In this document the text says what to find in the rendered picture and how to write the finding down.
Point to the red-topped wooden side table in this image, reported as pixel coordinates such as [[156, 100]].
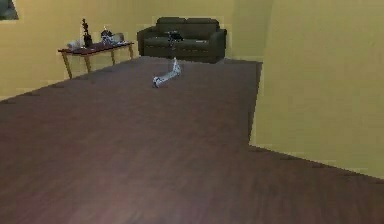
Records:
[[90, 50]]

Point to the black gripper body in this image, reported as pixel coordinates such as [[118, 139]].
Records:
[[174, 35]]

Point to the grey small box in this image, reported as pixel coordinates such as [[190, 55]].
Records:
[[118, 37]]

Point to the dark olive sofa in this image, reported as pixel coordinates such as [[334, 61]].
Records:
[[186, 39]]

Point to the black and white ornament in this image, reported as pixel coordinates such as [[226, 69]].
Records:
[[106, 36]]

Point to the black slender statue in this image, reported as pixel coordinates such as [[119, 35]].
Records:
[[87, 35]]

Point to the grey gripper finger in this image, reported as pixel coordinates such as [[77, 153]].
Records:
[[166, 76], [170, 78]]

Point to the white small bowl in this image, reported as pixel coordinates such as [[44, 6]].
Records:
[[73, 44]]

